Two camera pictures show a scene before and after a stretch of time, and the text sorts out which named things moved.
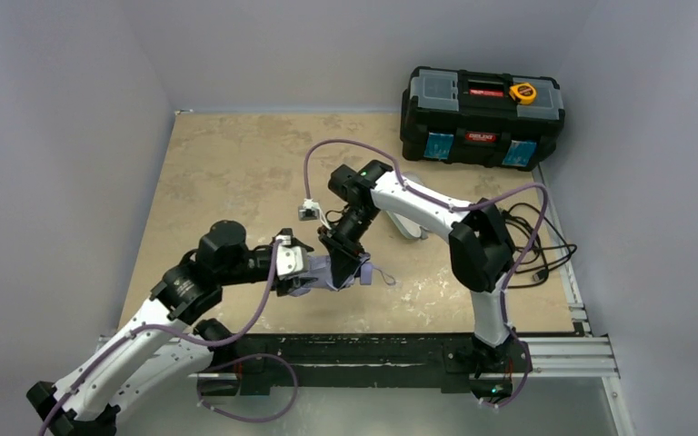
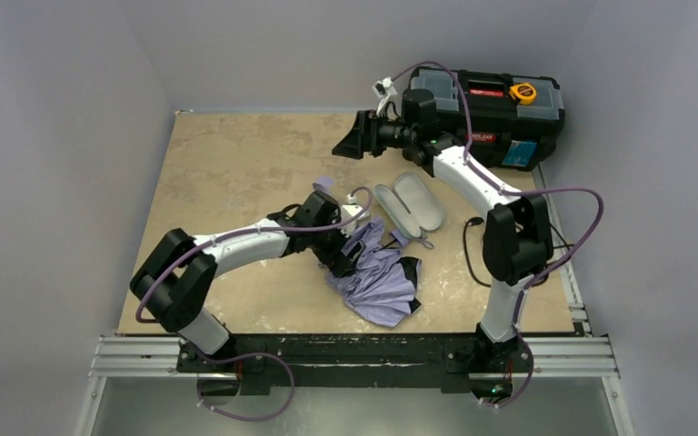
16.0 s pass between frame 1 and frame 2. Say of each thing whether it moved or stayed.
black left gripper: moved
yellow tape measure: stayed
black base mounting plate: stayed
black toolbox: stayed
